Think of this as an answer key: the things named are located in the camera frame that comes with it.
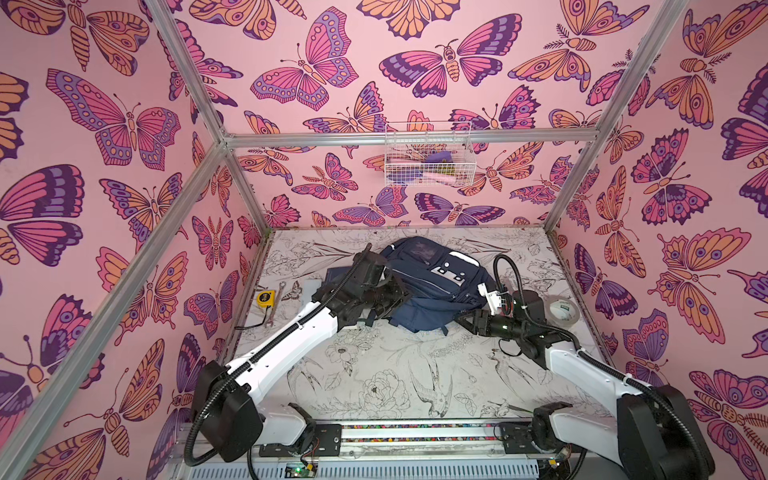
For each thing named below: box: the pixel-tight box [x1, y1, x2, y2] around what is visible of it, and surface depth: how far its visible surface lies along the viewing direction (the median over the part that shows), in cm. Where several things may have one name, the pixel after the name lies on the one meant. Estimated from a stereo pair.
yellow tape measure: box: [256, 290, 275, 308], surface depth 100 cm
